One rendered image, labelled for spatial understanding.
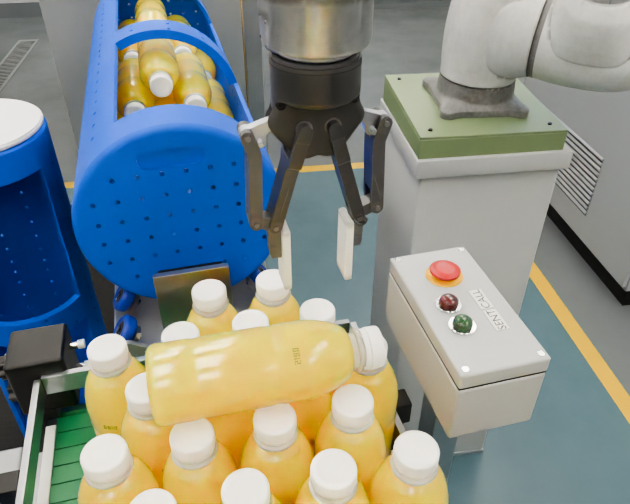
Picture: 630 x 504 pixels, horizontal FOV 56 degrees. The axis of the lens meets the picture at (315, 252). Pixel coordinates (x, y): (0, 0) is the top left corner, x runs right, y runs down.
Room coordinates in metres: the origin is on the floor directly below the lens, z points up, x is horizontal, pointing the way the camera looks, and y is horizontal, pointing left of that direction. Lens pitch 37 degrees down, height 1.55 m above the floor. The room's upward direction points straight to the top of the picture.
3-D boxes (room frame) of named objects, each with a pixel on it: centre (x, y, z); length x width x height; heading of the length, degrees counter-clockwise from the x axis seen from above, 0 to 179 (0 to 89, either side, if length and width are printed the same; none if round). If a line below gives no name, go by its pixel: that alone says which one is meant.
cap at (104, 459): (0.31, 0.18, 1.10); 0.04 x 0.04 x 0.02
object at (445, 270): (0.55, -0.15, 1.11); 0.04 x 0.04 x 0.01
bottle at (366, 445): (0.36, -0.03, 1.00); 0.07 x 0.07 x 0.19
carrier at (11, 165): (1.11, 0.69, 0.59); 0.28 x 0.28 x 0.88
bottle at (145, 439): (0.38, 0.16, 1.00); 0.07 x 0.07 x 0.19
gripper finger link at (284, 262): (0.47, 0.03, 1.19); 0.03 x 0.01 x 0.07; 15
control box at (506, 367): (0.51, -0.17, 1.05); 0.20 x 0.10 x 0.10; 15
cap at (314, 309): (0.48, 0.00, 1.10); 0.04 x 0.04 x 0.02
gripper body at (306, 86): (0.48, 0.00, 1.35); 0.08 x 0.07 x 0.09; 105
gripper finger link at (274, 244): (0.47, 0.05, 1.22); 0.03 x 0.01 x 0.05; 105
